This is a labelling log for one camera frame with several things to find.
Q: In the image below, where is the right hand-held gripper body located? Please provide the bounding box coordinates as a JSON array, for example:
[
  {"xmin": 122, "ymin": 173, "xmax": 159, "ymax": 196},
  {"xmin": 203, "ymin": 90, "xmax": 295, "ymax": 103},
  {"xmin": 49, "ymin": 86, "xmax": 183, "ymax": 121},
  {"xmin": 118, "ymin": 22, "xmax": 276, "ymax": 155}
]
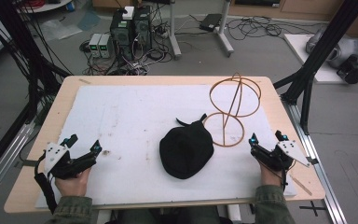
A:
[{"xmin": 249, "ymin": 139, "xmax": 312, "ymax": 172}]

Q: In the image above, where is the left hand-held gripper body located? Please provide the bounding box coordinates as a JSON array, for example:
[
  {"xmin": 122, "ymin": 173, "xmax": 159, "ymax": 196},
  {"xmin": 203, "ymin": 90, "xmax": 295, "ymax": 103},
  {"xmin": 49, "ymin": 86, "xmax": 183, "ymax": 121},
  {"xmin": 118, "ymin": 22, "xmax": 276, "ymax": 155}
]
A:
[{"xmin": 43, "ymin": 142, "xmax": 98, "ymax": 180}]

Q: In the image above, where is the wooden ring hat stand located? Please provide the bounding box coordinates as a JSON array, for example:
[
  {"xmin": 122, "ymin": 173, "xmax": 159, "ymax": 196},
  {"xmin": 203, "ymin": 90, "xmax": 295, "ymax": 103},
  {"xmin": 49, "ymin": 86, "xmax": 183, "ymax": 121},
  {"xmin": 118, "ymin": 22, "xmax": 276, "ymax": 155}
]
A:
[{"xmin": 202, "ymin": 72, "xmax": 262, "ymax": 148}]

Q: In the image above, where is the black knit hat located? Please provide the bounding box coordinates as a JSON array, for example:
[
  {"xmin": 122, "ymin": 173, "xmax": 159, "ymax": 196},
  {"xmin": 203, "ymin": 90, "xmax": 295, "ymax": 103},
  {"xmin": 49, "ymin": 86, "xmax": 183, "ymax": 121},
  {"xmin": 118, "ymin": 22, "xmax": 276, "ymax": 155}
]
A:
[{"xmin": 158, "ymin": 113, "xmax": 215, "ymax": 180}]

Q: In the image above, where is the person's right hand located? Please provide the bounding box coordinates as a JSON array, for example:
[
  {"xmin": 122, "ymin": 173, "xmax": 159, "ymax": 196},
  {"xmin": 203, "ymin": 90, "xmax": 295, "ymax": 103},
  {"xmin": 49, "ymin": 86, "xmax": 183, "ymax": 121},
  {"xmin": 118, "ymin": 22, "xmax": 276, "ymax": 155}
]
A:
[{"xmin": 258, "ymin": 161, "xmax": 285, "ymax": 188}]

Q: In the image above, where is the person's left hand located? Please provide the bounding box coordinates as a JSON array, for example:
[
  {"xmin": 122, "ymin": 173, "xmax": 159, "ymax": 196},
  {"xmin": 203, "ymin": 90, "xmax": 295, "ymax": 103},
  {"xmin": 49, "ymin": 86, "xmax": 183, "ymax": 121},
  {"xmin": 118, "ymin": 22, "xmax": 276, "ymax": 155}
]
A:
[{"xmin": 54, "ymin": 167, "xmax": 92, "ymax": 198}]

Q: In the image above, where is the thin wooden stick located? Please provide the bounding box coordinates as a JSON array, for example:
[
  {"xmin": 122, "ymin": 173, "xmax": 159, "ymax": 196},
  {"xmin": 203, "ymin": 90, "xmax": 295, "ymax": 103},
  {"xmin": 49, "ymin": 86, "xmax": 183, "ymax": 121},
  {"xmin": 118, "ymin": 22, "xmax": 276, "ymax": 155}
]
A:
[{"xmin": 288, "ymin": 174, "xmax": 313, "ymax": 197}]

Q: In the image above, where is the white foam mat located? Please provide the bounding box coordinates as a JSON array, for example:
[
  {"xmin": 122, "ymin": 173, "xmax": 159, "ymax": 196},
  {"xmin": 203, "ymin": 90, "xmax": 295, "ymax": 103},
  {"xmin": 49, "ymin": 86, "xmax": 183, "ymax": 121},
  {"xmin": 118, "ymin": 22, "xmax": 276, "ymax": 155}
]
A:
[{"xmin": 34, "ymin": 84, "xmax": 298, "ymax": 209}]

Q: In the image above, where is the white platform board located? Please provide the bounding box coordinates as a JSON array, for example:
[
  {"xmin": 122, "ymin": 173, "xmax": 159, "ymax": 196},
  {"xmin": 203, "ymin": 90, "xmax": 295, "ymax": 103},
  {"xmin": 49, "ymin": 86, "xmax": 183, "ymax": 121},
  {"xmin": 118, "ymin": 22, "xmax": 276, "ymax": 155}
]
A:
[{"xmin": 282, "ymin": 33, "xmax": 358, "ymax": 85}]

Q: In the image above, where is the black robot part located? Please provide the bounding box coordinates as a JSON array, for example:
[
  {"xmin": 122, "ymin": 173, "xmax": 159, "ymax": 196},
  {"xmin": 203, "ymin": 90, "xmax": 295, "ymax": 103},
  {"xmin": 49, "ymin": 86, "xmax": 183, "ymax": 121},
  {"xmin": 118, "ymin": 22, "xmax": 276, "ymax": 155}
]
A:
[{"xmin": 336, "ymin": 55, "xmax": 358, "ymax": 85}]

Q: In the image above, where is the grey bench power supply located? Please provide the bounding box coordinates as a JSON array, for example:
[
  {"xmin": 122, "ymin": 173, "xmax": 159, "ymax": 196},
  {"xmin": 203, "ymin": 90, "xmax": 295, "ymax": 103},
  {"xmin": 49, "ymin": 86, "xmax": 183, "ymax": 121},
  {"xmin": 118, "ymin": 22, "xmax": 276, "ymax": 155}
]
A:
[
  {"xmin": 98, "ymin": 34, "xmax": 115, "ymax": 60},
  {"xmin": 88, "ymin": 33, "xmax": 103, "ymax": 59}
]

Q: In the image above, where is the grey robot shell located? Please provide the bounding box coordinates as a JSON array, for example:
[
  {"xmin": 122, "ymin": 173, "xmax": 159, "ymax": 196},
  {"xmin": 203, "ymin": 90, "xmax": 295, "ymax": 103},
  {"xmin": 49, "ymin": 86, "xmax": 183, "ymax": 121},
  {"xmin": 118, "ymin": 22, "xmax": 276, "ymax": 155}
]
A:
[{"xmin": 305, "ymin": 28, "xmax": 358, "ymax": 70}]

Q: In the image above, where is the clear plastic sheet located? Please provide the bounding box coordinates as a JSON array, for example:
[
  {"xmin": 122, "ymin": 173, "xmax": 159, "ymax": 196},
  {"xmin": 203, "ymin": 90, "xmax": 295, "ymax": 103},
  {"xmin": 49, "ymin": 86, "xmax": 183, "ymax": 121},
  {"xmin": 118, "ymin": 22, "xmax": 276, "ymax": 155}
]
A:
[{"xmin": 39, "ymin": 18, "xmax": 84, "ymax": 42}]

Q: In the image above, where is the white metal stand leg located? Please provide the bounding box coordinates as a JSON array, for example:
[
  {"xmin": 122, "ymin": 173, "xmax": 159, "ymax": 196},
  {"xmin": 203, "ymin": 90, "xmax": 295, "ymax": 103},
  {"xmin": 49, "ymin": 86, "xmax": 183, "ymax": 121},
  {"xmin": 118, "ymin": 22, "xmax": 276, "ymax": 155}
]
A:
[
  {"xmin": 215, "ymin": 0, "xmax": 235, "ymax": 58},
  {"xmin": 167, "ymin": 0, "xmax": 183, "ymax": 61}
]

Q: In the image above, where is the black computer tower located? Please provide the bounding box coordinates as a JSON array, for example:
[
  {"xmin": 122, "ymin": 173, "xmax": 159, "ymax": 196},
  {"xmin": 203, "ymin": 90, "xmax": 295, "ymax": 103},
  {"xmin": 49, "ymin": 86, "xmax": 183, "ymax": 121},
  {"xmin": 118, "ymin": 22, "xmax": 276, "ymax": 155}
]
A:
[
  {"xmin": 109, "ymin": 8, "xmax": 135, "ymax": 62},
  {"xmin": 132, "ymin": 5, "xmax": 153, "ymax": 52}
]

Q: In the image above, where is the flat black box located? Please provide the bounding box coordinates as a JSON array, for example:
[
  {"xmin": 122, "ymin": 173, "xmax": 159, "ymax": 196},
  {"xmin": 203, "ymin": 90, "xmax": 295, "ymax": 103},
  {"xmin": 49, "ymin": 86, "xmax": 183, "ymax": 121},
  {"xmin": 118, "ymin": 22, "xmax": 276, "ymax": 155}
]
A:
[{"xmin": 199, "ymin": 13, "xmax": 224, "ymax": 33}]

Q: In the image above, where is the white round table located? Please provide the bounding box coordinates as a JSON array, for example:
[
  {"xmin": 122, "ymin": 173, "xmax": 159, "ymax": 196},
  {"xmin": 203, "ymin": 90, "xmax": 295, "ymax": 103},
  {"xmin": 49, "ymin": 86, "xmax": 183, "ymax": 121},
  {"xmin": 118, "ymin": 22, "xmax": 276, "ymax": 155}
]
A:
[{"xmin": 14, "ymin": 0, "xmax": 75, "ymax": 14}]

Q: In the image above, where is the white box device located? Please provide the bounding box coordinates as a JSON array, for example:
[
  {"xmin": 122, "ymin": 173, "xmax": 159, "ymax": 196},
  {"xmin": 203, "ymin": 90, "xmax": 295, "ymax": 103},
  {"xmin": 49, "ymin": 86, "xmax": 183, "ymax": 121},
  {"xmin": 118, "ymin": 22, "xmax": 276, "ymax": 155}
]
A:
[{"xmin": 122, "ymin": 6, "xmax": 136, "ymax": 21}]

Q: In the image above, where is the aluminium rail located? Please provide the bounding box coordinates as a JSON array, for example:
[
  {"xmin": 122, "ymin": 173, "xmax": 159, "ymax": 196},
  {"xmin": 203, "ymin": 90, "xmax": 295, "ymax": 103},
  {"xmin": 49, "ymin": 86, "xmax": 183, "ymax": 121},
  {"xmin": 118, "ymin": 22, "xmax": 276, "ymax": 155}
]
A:
[
  {"xmin": 0, "ymin": 120, "xmax": 37, "ymax": 209},
  {"xmin": 281, "ymin": 98, "xmax": 350, "ymax": 224}
]

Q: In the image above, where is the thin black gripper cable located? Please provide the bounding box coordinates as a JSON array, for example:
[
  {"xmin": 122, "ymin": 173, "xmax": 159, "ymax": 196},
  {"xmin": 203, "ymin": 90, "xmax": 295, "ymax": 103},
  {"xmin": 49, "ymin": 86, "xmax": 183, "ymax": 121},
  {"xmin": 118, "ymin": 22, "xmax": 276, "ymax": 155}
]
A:
[{"xmin": 279, "ymin": 158, "xmax": 294, "ymax": 192}]

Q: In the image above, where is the thick black sleeved cable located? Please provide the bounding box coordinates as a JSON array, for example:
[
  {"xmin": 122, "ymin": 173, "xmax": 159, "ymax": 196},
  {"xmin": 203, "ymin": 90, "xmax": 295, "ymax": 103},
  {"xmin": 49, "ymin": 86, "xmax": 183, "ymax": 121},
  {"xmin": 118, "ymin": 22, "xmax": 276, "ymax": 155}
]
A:
[{"xmin": 33, "ymin": 150, "xmax": 59, "ymax": 216}]

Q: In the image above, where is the black frame with cables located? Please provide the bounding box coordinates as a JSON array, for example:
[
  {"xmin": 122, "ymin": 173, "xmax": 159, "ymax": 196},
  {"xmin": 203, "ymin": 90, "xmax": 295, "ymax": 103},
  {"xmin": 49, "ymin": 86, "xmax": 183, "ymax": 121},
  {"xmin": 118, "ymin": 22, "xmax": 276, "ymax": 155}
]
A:
[{"xmin": 0, "ymin": 0, "xmax": 73, "ymax": 185}]

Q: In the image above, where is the black metal frame post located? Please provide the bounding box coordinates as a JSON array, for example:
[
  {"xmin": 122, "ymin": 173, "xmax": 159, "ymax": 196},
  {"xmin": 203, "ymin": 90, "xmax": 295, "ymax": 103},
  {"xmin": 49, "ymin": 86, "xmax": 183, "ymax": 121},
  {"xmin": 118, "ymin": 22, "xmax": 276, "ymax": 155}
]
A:
[{"xmin": 272, "ymin": 0, "xmax": 358, "ymax": 136}]

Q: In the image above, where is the tangle of computer cables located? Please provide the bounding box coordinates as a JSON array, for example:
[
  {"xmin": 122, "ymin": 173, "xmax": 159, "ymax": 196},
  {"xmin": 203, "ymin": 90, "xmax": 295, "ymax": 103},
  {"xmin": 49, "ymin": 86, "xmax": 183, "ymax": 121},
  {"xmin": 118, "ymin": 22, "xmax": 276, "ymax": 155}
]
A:
[{"xmin": 79, "ymin": 39, "xmax": 173, "ymax": 77}]

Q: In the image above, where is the tangle of black floor cables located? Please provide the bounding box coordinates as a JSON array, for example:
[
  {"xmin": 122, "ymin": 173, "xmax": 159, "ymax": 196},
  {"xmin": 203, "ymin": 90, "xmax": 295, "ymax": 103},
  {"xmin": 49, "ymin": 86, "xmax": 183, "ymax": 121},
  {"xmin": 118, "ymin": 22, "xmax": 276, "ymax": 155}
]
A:
[{"xmin": 226, "ymin": 14, "xmax": 322, "ymax": 42}]

